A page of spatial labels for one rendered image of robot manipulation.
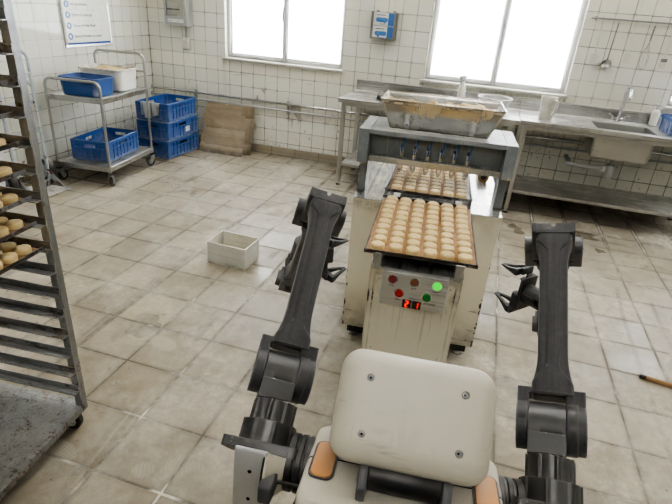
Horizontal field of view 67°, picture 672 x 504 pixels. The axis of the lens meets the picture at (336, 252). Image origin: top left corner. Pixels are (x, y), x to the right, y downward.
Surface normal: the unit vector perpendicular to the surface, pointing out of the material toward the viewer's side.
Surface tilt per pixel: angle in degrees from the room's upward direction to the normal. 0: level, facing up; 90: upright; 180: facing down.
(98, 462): 0
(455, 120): 115
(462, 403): 48
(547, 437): 40
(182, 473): 0
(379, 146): 90
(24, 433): 0
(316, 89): 90
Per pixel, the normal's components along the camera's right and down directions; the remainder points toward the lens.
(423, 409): -0.10, -0.29
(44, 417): 0.07, -0.89
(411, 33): -0.29, 0.40
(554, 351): -0.33, -0.51
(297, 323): 0.23, -0.43
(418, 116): -0.22, 0.76
